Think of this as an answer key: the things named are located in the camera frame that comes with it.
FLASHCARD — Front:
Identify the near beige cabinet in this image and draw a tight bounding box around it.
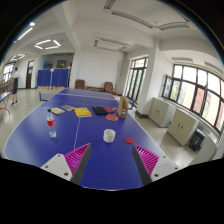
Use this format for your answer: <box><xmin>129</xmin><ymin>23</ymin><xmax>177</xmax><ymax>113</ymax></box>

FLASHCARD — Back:
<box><xmin>167</xmin><ymin>109</ymin><xmax>199</xmax><ymax>146</ymax></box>

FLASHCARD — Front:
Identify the beige cabinet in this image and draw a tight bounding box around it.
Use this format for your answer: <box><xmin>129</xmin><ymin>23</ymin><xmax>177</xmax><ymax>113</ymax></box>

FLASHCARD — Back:
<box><xmin>149</xmin><ymin>98</ymin><xmax>176</xmax><ymax>128</ymax></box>
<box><xmin>167</xmin><ymin>109</ymin><xmax>199</xmax><ymax>146</ymax></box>

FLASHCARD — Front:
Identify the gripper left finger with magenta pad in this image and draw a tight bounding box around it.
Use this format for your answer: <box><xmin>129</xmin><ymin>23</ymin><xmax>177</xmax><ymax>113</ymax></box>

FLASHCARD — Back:
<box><xmin>42</xmin><ymin>143</ymin><xmax>91</xmax><ymax>185</ymax></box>

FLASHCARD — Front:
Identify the yellow book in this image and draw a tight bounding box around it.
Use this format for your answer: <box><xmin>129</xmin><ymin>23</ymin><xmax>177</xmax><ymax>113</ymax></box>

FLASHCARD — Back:
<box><xmin>74</xmin><ymin>107</ymin><xmax>92</xmax><ymax>118</ymax></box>

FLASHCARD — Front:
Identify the colourful small book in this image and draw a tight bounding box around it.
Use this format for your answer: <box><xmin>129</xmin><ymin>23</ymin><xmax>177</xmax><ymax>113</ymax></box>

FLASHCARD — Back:
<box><xmin>51</xmin><ymin>107</ymin><xmax>65</xmax><ymax>115</ymax></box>

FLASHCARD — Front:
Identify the brown cardboard box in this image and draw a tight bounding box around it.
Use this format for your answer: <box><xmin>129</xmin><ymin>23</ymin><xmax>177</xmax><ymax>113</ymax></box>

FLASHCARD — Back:
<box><xmin>117</xmin><ymin>96</ymin><xmax>129</xmax><ymax>118</ymax></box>

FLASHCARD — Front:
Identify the white ceramic cup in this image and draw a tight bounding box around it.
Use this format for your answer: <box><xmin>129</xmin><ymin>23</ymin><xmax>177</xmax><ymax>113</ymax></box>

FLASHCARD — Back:
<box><xmin>103</xmin><ymin>129</ymin><xmax>116</xmax><ymax>143</ymax></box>

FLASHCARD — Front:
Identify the right brown armchair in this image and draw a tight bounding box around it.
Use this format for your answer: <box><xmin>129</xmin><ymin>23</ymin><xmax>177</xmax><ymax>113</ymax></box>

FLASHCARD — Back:
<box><xmin>104</xmin><ymin>82</ymin><xmax>115</xmax><ymax>95</ymax></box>

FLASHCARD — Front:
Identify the blue folding partition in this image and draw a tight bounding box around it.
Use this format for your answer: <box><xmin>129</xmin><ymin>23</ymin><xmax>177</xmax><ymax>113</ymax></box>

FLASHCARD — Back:
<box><xmin>37</xmin><ymin>68</ymin><xmax>69</xmax><ymax>87</ymax></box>

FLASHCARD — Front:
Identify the left brown armchair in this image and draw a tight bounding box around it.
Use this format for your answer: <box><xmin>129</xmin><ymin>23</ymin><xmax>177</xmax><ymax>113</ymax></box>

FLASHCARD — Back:
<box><xmin>74</xmin><ymin>79</ymin><xmax>85</xmax><ymax>89</ymax></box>

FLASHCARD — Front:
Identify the brown armchair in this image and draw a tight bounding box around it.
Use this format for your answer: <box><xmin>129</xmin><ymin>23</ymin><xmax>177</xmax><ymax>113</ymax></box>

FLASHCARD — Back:
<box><xmin>74</xmin><ymin>79</ymin><xmax>85</xmax><ymax>89</ymax></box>
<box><xmin>104</xmin><ymin>82</ymin><xmax>115</xmax><ymax>95</ymax></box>

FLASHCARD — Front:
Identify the person in dark skirt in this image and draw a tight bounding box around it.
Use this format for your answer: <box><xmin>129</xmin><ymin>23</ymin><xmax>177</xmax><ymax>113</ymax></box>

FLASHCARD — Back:
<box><xmin>11</xmin><ymin>67</ymin><xmax>19</xmax><ymax>106</ymax></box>

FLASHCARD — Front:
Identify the small red round lid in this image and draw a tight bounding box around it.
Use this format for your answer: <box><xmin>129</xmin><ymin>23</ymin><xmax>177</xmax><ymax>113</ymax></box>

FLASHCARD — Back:
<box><xmin>125</xmin><ymin>137</ymin><xmax>134</xmax><ymax>144</ymax></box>

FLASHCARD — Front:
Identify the red table tennis paddle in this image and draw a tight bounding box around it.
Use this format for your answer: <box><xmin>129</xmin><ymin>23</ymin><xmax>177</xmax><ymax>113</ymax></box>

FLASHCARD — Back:
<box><xmin>106</xmin><ymin>114</ymin><xmax>118</xmax><ymax>121</ymax></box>

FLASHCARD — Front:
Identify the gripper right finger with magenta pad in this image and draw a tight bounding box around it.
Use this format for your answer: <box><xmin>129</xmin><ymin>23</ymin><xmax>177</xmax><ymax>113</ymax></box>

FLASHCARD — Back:
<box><xmin>132</xmin><ymin>144</ymin><xmax>180</xmax><ymax>186</ymax></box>

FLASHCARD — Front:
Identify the grey booklet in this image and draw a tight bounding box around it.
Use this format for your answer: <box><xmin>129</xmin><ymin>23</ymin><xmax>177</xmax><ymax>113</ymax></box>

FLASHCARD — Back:
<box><xmin>60</xmin><ymin>105</ymin><xmax>74</xmax><ymax>111</ymax></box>

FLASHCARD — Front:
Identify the clear water bottle red label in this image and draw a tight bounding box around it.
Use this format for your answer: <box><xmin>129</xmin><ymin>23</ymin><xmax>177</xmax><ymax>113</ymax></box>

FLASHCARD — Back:
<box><xmin>47</xmin><ymin>109</ymin><xmax>56</xmax><ymax>138</ymax></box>

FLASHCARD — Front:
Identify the far beige cabinet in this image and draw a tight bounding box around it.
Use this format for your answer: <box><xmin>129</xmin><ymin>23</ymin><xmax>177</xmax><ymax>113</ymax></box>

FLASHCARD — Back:
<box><xmin>149</xmin><ymin>98</ymin><xmax>176</xmax><ymax>128</ymax></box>

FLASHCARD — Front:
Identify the black waste bin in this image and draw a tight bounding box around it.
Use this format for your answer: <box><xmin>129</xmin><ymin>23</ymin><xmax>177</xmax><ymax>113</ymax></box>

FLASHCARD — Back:
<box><xmin>189</xmin><ymin>129</ymin><xmax>205</xmax><ymax>151</ymax></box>

